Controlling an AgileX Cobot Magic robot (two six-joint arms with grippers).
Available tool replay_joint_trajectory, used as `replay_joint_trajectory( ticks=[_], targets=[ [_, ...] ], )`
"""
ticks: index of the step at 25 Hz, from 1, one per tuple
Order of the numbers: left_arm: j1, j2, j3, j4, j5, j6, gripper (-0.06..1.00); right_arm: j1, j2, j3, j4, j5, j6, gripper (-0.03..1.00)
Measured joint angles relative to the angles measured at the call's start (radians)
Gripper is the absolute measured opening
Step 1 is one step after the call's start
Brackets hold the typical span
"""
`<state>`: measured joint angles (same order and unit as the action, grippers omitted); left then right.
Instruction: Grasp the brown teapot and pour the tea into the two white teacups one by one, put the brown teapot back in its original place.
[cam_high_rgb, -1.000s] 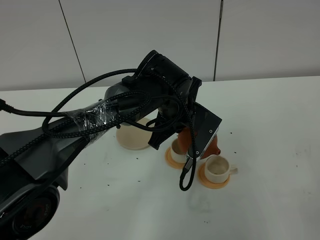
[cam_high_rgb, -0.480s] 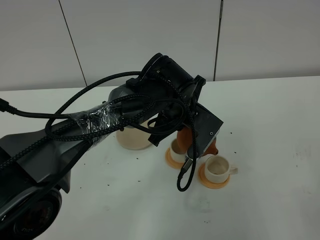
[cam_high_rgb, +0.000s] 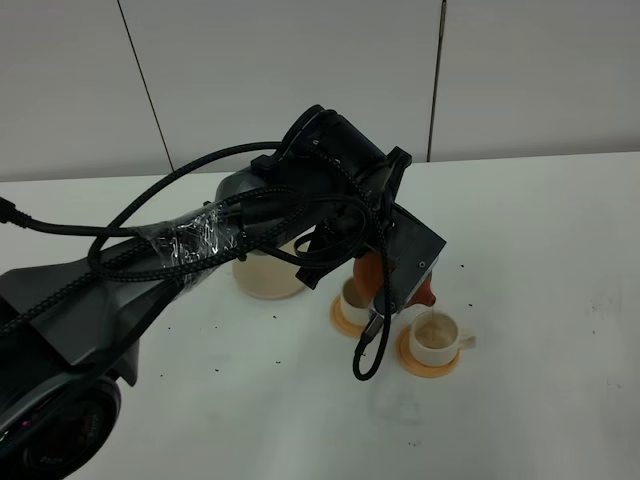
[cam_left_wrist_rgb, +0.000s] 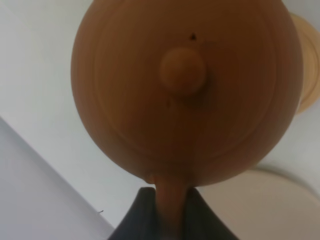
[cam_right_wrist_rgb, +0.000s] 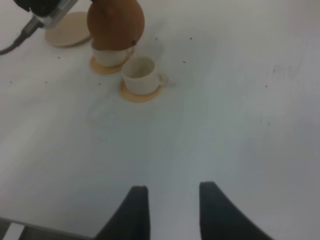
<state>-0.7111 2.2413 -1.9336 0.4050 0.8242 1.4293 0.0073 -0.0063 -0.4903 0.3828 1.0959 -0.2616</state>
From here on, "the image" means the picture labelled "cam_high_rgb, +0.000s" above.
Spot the white teacup far right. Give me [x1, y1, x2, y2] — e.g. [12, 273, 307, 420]
[409, 311, 476, 368]

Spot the white teacup near teapot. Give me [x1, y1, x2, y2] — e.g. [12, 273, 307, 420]
[340, 278, 369, 327]

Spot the orange coaster far right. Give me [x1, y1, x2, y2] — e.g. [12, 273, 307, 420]
[395, 326, 460, 378]

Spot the orange coaster near teapot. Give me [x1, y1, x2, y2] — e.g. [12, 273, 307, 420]
[329, 295, 367, 338]

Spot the brown clay teapot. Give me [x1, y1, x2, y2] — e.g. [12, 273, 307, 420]
[353, 251, 436, 307]

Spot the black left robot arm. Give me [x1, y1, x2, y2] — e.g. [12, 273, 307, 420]
[1, 105, 411, 479]

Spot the black braided camera cable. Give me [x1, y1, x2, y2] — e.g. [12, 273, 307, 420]
[0, 139, 401, 382]

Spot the cream teapot saucer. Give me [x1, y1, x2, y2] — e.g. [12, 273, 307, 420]
[231, 252, 305, 300]

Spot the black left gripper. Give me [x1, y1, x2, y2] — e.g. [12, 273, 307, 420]
[277, 105, 412, 289]

